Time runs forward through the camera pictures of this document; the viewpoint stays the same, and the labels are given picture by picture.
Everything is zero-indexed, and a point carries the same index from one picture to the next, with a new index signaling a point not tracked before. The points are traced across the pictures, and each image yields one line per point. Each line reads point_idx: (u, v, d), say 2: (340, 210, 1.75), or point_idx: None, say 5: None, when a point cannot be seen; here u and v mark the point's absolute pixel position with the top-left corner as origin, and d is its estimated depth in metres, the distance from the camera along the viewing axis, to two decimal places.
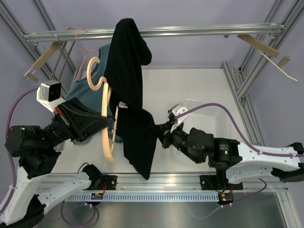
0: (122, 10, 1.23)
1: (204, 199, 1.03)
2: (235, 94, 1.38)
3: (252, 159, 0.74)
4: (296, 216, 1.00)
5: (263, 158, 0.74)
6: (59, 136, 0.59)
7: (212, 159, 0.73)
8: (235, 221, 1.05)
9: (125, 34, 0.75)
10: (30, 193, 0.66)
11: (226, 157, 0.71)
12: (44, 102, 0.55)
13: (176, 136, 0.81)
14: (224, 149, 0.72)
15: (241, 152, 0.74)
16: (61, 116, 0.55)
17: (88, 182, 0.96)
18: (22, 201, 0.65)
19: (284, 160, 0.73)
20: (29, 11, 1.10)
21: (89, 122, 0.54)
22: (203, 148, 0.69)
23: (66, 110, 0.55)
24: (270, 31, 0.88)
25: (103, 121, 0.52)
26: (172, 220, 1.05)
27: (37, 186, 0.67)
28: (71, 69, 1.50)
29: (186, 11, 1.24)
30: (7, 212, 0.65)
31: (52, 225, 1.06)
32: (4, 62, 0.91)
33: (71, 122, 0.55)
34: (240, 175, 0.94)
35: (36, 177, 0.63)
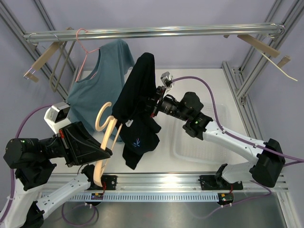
0: (122, 10, 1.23)
1: (204, 199, 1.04)
2: (235, 94, 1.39)
3: (215, 135, 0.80)
4: (296, 216, 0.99)
5: (224, 138, 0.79)
6: (57, 152, 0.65)
7: (187, 122, 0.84)
8: (235, 221, 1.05)
9: (145, 66, 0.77)
10: (27, 202, 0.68)
11: (196, 126, 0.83)
12: (50, 123, 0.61)
13: (166, 101, 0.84)
14: (198, 120, 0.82)
15: (207, 127, 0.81)
16: (63, 138, 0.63)
17: (87, 183, 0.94)
18: (21, 210, 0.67)
19: (244, 146, 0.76)
20: (30, 11, 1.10)
21: (88, 150, 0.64)
22: (190, 109, 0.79)
23: (68, 136, 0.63)
24: (270, 31, 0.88)
25: (101, 154, 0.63)
26: (172, 220, 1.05)
27: (34, 194, 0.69)
28: (71, 69, 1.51)
29: (186, 11, 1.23)
30: (7, 221, 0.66)
31: (52, 225, 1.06)
32: (4, 62, 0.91)
33: (71, 147, 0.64)
34: (232, 170, 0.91)
35: (32, 189, 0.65)
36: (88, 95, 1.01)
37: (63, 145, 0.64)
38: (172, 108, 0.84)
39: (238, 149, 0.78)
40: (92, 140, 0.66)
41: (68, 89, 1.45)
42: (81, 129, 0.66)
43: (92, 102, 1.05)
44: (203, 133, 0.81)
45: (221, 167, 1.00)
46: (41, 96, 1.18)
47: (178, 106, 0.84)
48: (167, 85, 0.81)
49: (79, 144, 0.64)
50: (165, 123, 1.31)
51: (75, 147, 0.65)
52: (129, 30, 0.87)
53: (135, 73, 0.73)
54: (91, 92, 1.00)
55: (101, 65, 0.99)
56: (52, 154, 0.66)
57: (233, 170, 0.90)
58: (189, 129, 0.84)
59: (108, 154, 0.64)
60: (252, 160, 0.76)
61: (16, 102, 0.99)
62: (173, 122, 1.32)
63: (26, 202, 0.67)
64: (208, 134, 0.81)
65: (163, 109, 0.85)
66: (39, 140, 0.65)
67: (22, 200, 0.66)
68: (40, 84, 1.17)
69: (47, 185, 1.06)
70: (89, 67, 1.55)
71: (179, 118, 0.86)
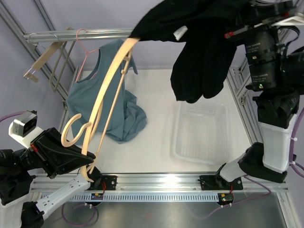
0: (122, 10, 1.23)
1: (204, 199, 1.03)
2: (235, 94, 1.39)
3: (287, 136, 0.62)
4: (296, 216, 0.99)
5: (286, 146, 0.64)
6: (32, 164, 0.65)
7: (281, 96, 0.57)
8: (234, 221, 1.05)
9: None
10: (13, 212, 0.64)
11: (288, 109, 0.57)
12: (18, 137, 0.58)
13: (266, 36, 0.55)
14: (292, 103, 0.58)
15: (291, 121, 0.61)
16: (37, 152, 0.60)
17: (87, 184, 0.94)
18: (9, 219, 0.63)
19: (286, 160, 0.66)
20: (30, 11, 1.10)
21: (68, 158, 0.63)
22: None
23: (41, 148, 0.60)
24: None
25: (83, 160, 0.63)
26: (172, 220, 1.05)
27: (22, 199, 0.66)
28: (71, 69, 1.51)
29: None
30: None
31: (52, 225, 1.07)
32: (4, 63, 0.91)
33: (48, 158, 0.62)
34: (227, 166, 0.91)
35: (11, 202, 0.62)
36: (87, 95, 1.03)
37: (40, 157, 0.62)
38: (264, 55, 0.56)
39: (277, 153, 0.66)
40: (70, 147, 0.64)
41: (68, 89, 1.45)
42: (54, 137, 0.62)
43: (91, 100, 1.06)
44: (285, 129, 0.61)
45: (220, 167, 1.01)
46: (41, 97, 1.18)
47: (275, 59, 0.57)
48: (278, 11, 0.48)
49: (57, 154, 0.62)
50: (165, 122, 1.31)
51: (53, 158, 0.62)
52: (129, 30, 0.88)
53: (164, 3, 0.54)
54: (91, 91, 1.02)
55: (101, 66, 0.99)
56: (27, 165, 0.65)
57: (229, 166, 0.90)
58: (273, 111, 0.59)
59: (90, 159, 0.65)
60: (270, 166, 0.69)
61: (17, 102, 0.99)
62: (173, 122, 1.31)
63: (13, 209, 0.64)
64: (283, 130, 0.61)
65: (254, 42, 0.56)
66: (13, 152, 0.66)
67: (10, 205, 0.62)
68: (40, 84, 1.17)
69: (47, 185, 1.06)
70: (89, 67, 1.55)
71: (256, 77, 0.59)
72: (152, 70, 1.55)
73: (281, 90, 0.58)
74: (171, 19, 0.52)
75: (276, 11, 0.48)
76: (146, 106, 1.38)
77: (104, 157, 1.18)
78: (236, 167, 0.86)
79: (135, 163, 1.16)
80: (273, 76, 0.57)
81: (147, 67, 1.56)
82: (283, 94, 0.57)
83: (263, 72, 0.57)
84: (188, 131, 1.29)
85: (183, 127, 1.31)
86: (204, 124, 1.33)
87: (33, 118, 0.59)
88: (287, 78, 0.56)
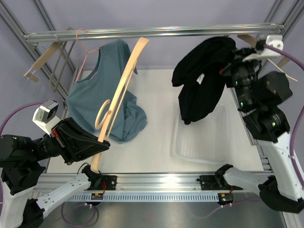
0: (122, 10, 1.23)
1: (204, 199, 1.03)
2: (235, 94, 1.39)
3: (280, 153, 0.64)
4: (296, 217, 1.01)
5: (286, 164, 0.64)
6: (49, 152, 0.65)
7: (257, 113, 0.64)
8: (234, 221, 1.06)
9: (205, 52, 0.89)
10: (18, 204, 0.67)
11: (269, 126, 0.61)
12: (41, 124, 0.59)
13: (243, 69, 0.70)
14: (274, 120, 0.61)
15: (280, 138, 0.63)
16: (58, 138, 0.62)
17: (88, 183, 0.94)
18: (14, 212, 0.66)
19: (295, 183, 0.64)
20: (29, 12, 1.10)
21: (85, 144, 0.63)
22: (273, 92, 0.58)
23: (62, 135, 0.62)
24: (271, 31, 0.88)
25: (99, 147, 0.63)
26: (172, 221, 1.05)
27: (25, 195, 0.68)
28: (71, 69, 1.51)
29: (186, 11, 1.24)
30: (2, 223, 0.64)
31: (52, 225, 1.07)
32: (4, 62, 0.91)
33: (66, 145, 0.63)
34: (236, 175, 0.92)
35: (20, 193, 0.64)
36: (87, 95, 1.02)
37: (60, 143, 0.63)
38: (243, 80, 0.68)
39: (284, 177, 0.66)
40: (88, 134, 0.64)
41: (67, 89, 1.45)
42: (73, 125, 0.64)
43: (91, 101, 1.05)
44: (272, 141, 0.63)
45: (225, 167, 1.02)
46: (41, 96, 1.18)
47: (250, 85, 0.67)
48: (258, 48, 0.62)
49: (74, 140, 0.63)
50: (165, 122, 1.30)
51: (71, 144, 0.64)
52: (129, 30, 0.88)
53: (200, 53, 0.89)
54: (90, 91, 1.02)
55: (101, 66, 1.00)
56: (43, 153, 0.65)
57: (238, 176, 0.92)
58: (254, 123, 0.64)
59: (106, 145, 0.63)
60: (285, 193, 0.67)
61: (17, 102, 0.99)
62: (173, 122, 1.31)
63: (17, 204, 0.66)
64: (274, 146, 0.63)
65: (235, 72, 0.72)
66: (31, 139, 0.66)
67: (14, 201, 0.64)
68: (40, 84, 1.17)
69: (47, 185, 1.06)
70: (89, 67, 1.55)
71: (239, 99, 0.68)
72: (152, 69, 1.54)
73: (257, 108, 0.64)
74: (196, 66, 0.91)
75: (243, 52, 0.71)
76: (146, 106, 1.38)
77: (104, 157, 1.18)
78: (247, 183, 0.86)
79: (135, 163, 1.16)
80: (250, 95, 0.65)
81: (147, 67, 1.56)
82: (261, 110, 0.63)
83: (242, 93, 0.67)
84: (188, 130, 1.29)
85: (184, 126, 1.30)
86: (205, 124, 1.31)
87: (56, 105, 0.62)
88: (254, 96, 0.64)
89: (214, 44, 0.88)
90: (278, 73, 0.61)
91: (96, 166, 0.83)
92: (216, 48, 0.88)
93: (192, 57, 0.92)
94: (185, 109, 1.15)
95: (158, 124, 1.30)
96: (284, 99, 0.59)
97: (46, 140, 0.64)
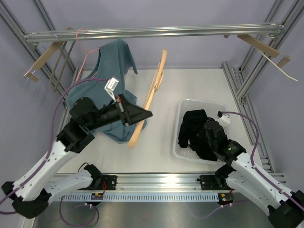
0: (122, 10, 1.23)
1: (204, 199, 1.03)
2: (235, 94, 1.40)
3: (244, 167, 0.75)
4: None
5: (252, 173, 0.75)
6: (108, 118, 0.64)
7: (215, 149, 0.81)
8: (234, 221, 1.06)
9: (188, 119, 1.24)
10: (56, 169, 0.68)
11: (227, 152, 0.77)
12: (109, 91, 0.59)
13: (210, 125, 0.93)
14: (231, 147, 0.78)
15: (239, 157, 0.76)
16: (119, 102, 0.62)
17: (90, 179, 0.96)
18: (45, 178, 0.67)
19: (270, 188, 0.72)
20: (29, 11, 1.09)
21: (137, 111, 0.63)
22: (210, 129, 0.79)
23: (124, 99, 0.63)
24: (270, 31, 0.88)
25: (146, 113, 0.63)
26: (172, 220, 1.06)
27: (65, 163, 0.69)
28: (71, 69, 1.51)
29: (186, 11, 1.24)
30: (28, 185, 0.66)
31: (52, 225, 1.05)
32: (4, 62, 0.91)
33: (124, 109, 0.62)
34: (241, 186, 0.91)
35: (71, 153, 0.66)
36: (87, 96, 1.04)
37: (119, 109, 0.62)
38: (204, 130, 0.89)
39: (261, 187, 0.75)
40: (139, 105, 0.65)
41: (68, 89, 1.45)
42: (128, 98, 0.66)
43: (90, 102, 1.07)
44: (233, 162, 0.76)
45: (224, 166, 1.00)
46: (41, 97, 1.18)
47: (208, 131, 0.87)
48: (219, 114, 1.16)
49: (129, 107, 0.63)
50: (165, 123, 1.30)
51: (129, 110, 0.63)
52: (128, 30, 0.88)
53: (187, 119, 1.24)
54: (90, 92, 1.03)
55: (101, 65, 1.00)
56: (101, 121, 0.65)
57: (244, 186, 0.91)
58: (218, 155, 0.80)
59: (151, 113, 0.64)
60: (270, 200, 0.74)
61: (16, 101, 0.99)
62: (173, 122, 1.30)
63: (55, 168, 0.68)
64: (237, 164, 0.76)
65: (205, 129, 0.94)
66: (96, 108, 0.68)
67: (56, 163, 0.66)
68: (40, 84, 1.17)
69: None
70: (89, 67, 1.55)
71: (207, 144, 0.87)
72: (152, 70, 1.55)
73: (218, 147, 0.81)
74: (187, 128, 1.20)
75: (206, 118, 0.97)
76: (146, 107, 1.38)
77: (104, 157, 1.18)
78: (255, 198, 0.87)
79: (136, 163, 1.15)
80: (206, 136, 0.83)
81: (147, 67, 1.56)
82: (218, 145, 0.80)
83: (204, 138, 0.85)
84: None
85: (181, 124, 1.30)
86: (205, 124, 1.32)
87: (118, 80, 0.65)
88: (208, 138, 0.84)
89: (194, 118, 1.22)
90: (213, 120, 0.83)
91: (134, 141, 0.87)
92: (195, 118, 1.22)
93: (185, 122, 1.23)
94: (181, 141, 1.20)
95: (158, 124, 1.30)
96: (220, 128, 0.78)
97: (109, 108, 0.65)
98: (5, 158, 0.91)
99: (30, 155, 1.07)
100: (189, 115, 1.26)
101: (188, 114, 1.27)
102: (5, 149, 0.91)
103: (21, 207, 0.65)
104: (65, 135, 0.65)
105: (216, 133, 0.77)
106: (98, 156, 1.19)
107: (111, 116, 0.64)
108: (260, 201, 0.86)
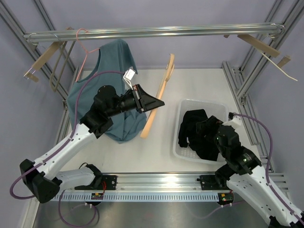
0: (122, 10, 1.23)
1: (204, 199, 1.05)
2: (235, 94, 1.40)
3: (258, 183, 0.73)
4: None
5: (266, 191, 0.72)
6: (125, 105, 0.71)
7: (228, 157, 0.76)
8: (234, 221, 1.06)
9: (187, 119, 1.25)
10: (76, 149, 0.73)
11: (242, 163, 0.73)
12: (127, 80, 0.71)
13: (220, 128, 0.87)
14: (246, 158, 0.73)
15: (254, 170, 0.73)
16: (136, 90, 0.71)
17: (92, 177, 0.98)
18: (66, 157, 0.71)
19: (281, 208, 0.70)
20: (29, 11, 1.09)
21: (151, 99, 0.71)
22: (223, 136, 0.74)
23: (140, 89, 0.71)
24: (270, 31, 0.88)
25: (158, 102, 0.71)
26: (172, 220, 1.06)
27: (85, 145, 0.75)
28: (71, 69, 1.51)
29: (186, 11, 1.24)
30: (51, 162, 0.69)
31: (52, 225, 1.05)
32: (4, 62, 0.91)
33: (140, 97, 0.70)
34: (243, 191, 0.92)
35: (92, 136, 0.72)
36: (87, 96, 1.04)
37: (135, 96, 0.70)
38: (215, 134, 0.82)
39: (272, 205, 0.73)
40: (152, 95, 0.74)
41: (68, 89, 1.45)
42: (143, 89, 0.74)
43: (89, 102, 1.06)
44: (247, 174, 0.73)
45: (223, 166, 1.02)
46: (41, 97, 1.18)
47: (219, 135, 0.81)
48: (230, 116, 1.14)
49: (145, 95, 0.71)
50: (165, 123, 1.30)
51: (144, 99, 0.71)
52: (128, 30, 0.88)
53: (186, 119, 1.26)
54: (91, 92, 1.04)
55: (101, 65, 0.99)
56: (120, 108, 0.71)
57: (245, 191, 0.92)
58: (231, 163, 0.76)
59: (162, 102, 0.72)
60: (279, 218, 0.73)
61: (16, 101, 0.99)
62: (173, 122, 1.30)
63: (76, 149, 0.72)
64: (251, 177, 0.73)
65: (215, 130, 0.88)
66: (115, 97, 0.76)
67: (80, 142, 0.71)
68: (40, 84, 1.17)
69: None
70: (89, 67, 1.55)
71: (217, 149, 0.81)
72: (152, 70, 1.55)
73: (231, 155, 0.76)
74: (186, 128, 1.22)
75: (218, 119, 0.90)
76: None
77: (104, 156, 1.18)
78: (256, 205, 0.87)
79: (136, 163, 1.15)
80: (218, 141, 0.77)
81: (147, 67, 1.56)
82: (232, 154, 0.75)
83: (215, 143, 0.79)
84: None
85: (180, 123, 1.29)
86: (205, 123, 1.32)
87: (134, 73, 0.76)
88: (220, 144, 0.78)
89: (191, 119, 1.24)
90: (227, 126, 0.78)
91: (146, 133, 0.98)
92: (194, 118, 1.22)
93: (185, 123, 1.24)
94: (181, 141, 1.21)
95: (158, 124, 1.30)
96: (236, 137, 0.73)
97: (127, 96, 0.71)
98: (5, 158, 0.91)
99: (30, 155, 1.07)
100: (187, 116, 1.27)
101: (187, 114, 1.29)
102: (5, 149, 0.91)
103: (42, 184, 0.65)
104: (88, 121, 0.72)
105: (231, 141, 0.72)
106: (98, 156, 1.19)
107: (128, 104, 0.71)
108: (261, 209, 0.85)
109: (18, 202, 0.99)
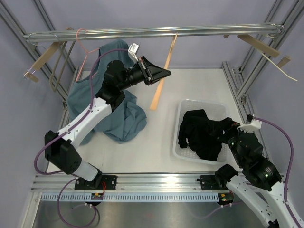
0: (122, 10, 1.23)
1: (204, 199, 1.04)
2: (235, 94, 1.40)
3: (275, 199, 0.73)
4: None
5: (281, 207, 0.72)
6: (134, 78, 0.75)
7: (248, 170, 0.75)
8: (234, 221, 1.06)
9: (187, 120, 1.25)
10: (95, 121, 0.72)
11: (262, 177, 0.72)
12: (132, 53, 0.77)
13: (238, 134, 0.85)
14: (267, 173, 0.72)
15: (273, 187, 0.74)
16: (142, 62, 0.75)
17: (96, 172, 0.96)
18: (88, 128, 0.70)
19: (291, 225, 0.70)
20: (30, 11, 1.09)
21: (156, 70, 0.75)
22: (246, 147, 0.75)
23: (145, 61, 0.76)
24: (270, 31, 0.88)
25: (165, 71, 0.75)
26: (172, 220, 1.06)
27: (101, 118, 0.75)
28: (71, 69, 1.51)
29: (186, 12, 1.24)
30: (75, 131, 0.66)
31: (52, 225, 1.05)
32: (4, 63, 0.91)
33: (146, 68, 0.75)
34: (243, 194, 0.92)
35: (108, 111, 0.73)
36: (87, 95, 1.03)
37: (142, 68, 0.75)
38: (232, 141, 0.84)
39: (282, 221, 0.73)
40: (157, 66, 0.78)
41: (68, 89, 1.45)
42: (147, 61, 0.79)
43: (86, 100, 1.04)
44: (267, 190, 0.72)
45: (223, 166, 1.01)
46: (41, 97, 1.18)
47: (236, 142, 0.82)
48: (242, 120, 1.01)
49: (150, 66, 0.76)
50: (165, 122, 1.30)
51: (150, 70, 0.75)
52: (129, 30, 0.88)
53: (186, 119, 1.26)
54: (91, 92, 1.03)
55: (101, 65, 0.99)
56: (129, 81, 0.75)
57: (245, 194, 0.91)
58: (249, 175, 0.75)
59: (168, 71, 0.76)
60: None
61: (16, 101, 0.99)
62: (173, 122, 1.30)
63: (95, 120, 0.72)
64: (270, 193, 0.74)
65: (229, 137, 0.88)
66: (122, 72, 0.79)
67: (100, 113, 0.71)
68: (40, 84, 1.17)
69: (48, 185, 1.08)
70: (89, 67, 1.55)
71: (233, 156, 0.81)
72: None
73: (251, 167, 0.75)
74: (185, 129, 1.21)
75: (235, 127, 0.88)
76: (147, 106, 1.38)
77: (104, 157, 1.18)
78: (257, 209, 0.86)
79: (136, 163, 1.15)
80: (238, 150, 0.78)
81: None
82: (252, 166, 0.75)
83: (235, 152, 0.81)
84: None
85: (180, 124, 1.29)
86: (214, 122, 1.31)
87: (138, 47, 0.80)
88: (240, 154, 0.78)
89: (189, 121, 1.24)
90: (252, 137, 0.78)
91: (156, 107, 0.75)
92: (193, 120, 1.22)
93: (185, 125, 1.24)
94: (181, 142, 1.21)
95: (158, 124, 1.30)
96: (259, 150, 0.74)
97: (134, 69, 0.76)
98: (5, 158, 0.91)
99: (30, 155, 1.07)
100: (187, 117, 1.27)
101: (186, 115, 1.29)
102: (5, 149, 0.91)
103: (70, 151, 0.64)
104: (102, 97, 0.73)
105: (253, 153, 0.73)
106: (98, 156, 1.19)
107: (136, 76, 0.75)
108: (260, 214, 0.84)
109: (18, 202, 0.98)
